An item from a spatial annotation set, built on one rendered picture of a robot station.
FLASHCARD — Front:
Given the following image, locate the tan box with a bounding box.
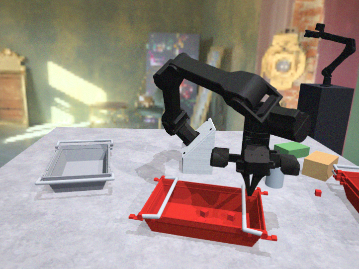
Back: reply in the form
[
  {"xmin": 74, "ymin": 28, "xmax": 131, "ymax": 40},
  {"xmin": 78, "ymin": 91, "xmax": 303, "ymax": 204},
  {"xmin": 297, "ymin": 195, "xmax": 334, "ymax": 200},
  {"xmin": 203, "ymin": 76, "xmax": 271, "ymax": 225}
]
[{"xmin": 302, "ymin": 151, "xmax": 339, "ymax": 182}]

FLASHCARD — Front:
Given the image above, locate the green flat block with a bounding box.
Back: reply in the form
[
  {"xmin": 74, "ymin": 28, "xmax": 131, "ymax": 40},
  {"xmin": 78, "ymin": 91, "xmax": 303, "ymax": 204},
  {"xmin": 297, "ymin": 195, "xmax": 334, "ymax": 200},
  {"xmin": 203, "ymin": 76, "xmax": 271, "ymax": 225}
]
[{"xmin": 273, "ymin": 142, "xmax": 310, "ymax": 158}]

